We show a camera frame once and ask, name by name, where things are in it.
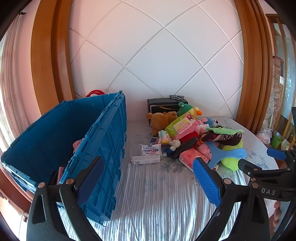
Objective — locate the patterned fabric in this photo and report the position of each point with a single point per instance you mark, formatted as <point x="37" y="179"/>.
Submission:
<point x="277" y="88"/>

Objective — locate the white wet wipes pack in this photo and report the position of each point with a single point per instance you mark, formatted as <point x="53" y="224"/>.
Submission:
<point x="150" y="149"/>

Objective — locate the wooden door frame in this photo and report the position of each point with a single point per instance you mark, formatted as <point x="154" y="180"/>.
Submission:
<point x="249" y="69"/>
<point x="46" y="58"/>

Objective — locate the brown teddy bear plush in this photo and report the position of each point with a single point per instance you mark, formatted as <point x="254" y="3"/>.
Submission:
<point x="159" y="120"/>

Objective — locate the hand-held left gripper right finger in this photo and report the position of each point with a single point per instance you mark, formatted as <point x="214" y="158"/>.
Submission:
<point x="205" y="183"/>

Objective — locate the black gift box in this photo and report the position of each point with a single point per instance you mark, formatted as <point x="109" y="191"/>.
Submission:
<point x="161" y="105"/>

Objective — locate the pink tissue pack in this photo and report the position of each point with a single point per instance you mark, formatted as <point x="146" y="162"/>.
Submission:
<point x="189" y="158"/>

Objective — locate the pink curtain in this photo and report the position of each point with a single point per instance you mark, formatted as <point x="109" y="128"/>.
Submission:
<point x="16" y="81"/>

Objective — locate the dark maroon cap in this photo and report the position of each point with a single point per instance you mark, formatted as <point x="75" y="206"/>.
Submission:
<point x="227" y="138"/>

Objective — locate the yellow duck plush green hood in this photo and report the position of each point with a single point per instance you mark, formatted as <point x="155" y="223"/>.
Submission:
<point x="185" y="110"/>

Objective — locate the green plastic object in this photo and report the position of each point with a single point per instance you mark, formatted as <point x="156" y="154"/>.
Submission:
<point x="276" y="141"/>

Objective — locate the small blue white packet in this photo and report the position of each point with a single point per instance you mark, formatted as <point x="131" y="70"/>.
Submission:
<point x="154" y="140"/>

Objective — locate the blue plastic crate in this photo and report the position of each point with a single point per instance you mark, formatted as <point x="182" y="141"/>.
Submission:
<point x="46" y="139"/>

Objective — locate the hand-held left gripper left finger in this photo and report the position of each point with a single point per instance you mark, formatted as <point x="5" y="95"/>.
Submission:
<point x="92" y="178"/>

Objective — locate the pink striped pack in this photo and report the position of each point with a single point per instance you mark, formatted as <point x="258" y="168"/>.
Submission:
<point x="61" y="173"/>

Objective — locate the pink plastic bag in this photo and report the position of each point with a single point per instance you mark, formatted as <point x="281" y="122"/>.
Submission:
<point x="264" y="135"/>

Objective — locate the green cloth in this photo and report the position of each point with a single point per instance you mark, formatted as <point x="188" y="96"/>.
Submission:
<point x="219" y="129"/>

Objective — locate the red plush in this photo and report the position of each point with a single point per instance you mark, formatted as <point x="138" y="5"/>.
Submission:
<point x="188" y="137"/>

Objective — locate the blue plush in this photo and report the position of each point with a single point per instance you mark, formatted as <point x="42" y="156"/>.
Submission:
<point x="210" y="121"/>

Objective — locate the small white dog plush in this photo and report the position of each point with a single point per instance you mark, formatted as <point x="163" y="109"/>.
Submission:
<point x="174" y="144"/>

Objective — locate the black brush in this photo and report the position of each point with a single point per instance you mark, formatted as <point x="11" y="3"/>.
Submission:
<point x="185" y="147"/>

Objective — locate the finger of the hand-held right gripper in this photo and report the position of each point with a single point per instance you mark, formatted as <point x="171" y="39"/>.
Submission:
<point x="248" y="168"/>
<point x="276" y="153"/>

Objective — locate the lime green plush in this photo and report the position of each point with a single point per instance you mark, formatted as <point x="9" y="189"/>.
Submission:
<point x="231" y="163"/>

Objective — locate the pink green wet wipes pack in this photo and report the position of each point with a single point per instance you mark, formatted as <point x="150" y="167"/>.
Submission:
<point x="182" y="126"/>

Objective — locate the person's right hand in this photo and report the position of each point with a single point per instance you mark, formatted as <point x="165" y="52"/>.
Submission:
<point x="277" y="209"/>

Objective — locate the white long carton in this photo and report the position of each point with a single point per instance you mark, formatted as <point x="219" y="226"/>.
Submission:
<point x="145" y="159"/>

